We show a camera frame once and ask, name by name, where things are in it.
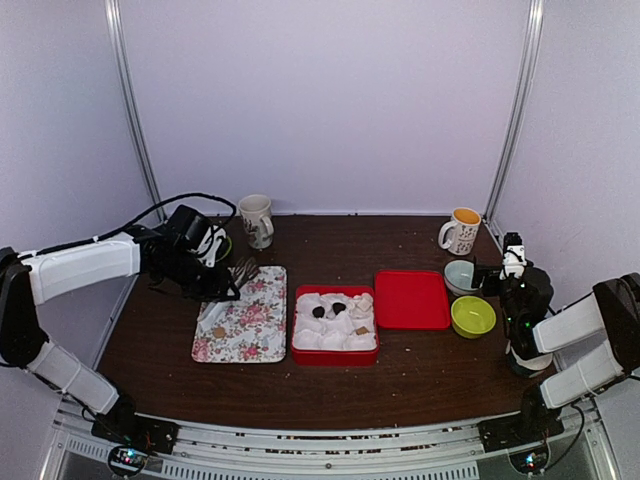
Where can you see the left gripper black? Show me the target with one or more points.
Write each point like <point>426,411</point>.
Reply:
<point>217,289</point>

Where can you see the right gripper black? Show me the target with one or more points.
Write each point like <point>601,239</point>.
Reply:
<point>479,275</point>

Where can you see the metal tongs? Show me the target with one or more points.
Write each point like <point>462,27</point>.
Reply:
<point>241,273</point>

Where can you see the red box lid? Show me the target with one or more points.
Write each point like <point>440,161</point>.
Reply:
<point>411,300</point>

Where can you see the white square chocolate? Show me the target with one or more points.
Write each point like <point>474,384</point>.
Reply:
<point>363,304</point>

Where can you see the dark heart chocolate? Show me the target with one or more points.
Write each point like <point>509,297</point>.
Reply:
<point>338,307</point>

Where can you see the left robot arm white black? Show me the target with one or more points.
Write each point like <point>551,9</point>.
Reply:
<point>55,301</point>

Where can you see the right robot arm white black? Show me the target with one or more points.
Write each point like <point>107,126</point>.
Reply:
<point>611,309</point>

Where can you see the tan heart chocolate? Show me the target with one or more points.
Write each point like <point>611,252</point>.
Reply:
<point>219,332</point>

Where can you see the light blue bowl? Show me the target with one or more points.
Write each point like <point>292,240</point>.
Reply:
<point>458,276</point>

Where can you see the lime green bowl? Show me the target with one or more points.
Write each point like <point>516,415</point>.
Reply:
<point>472,317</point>

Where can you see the white mug orange inside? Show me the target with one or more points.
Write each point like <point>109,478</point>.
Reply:
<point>457,236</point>

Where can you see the green saucer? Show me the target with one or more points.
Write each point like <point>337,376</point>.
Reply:
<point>224,249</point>

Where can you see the floral cream mug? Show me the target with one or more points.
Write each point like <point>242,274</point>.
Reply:
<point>256,215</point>

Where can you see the dark blue white bowl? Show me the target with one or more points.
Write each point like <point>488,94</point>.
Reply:
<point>527,368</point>

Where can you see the floral rectangular tray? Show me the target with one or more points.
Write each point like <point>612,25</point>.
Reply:
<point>255,325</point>

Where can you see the white paper liners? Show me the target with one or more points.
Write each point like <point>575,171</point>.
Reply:
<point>332,333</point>

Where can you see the red box base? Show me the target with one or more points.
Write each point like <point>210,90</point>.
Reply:
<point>327,358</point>

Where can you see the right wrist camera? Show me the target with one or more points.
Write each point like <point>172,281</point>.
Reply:
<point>515,252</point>

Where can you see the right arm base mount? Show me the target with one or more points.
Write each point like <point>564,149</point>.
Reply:
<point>524,435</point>

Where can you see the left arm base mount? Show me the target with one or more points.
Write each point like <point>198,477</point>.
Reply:
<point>137,438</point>

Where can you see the left aluminium frame post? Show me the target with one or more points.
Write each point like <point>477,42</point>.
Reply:
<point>118,42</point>

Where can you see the aluminium frame post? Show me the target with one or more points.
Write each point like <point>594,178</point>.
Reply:
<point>118,42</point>
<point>526,73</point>

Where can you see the right aluminium frame post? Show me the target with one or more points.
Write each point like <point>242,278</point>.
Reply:
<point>526,73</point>

